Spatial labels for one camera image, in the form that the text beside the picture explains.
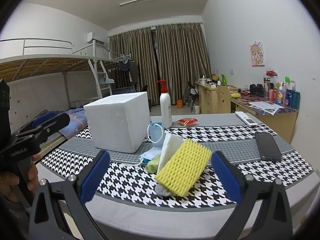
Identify printed paper sheets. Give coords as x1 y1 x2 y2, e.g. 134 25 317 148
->
246 101 285 115

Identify person's left hand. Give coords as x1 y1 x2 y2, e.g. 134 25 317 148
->
0 152 42 200

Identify blue face mask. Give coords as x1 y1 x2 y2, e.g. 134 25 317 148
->
122 150 161 167
147 122 166 151

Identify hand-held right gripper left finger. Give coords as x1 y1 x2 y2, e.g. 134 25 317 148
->
29 150 110 240

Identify white remote control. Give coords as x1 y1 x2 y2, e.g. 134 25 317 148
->
235 111 258 127

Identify hanging dark clothes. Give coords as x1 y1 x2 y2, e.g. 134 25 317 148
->
117 60 140 90

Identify houndstooth patterned tablecloth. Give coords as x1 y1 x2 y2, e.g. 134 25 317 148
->
37 113 316 233

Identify person's left forearm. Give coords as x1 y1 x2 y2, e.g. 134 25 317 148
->
0 195 32 240

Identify brown striped curtain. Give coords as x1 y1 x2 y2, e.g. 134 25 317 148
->
109 26 158 105
154 22 212 104

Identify ceiling tube light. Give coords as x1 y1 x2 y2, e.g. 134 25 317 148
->
119 0 165 7

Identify pile of desk clutter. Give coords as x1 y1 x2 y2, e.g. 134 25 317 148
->
199 73 222 88

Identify white foam sheet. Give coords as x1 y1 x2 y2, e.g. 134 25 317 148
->
160 134 186 168

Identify wooden desk with drawers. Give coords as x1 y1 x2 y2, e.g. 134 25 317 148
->
195 81 240 114

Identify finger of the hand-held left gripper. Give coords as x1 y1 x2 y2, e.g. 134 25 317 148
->
35 113 70 143
15 112 56 137

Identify white air conditioner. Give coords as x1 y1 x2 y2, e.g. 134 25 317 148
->
87 32 106 46

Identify white foam box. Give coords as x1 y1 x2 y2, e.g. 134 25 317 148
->
83 92 150 153

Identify black smartphone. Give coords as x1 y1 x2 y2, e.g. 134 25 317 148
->
255 132 282 162

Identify white lotion pump bottle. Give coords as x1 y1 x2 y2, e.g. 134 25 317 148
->
156 80 172 129

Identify wooden desk with dark top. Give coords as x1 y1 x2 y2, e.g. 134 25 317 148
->
230 94 299 144

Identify green tissue packet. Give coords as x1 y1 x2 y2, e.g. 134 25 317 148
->
146 154 162 174

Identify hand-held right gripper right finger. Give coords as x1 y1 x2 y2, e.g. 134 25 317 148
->
211 151 293 240

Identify cartoon wall poster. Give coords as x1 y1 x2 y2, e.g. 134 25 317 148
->
249 42 265 67

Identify blue bedding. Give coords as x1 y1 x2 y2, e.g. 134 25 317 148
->
111 87 134 96

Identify cluster of toiletry bottles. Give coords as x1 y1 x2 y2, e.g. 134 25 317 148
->
262 70 301 110

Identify wooden chair with smiley cutout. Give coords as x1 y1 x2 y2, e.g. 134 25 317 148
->
217 85 232 114

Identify blue plaid quilt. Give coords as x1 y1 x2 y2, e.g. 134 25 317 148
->
37 106 88 138

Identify yellow foam net sleeve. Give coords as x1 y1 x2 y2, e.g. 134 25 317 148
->
155 139 212 197

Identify red snack packet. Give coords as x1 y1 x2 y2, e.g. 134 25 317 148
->
176 118 198 127

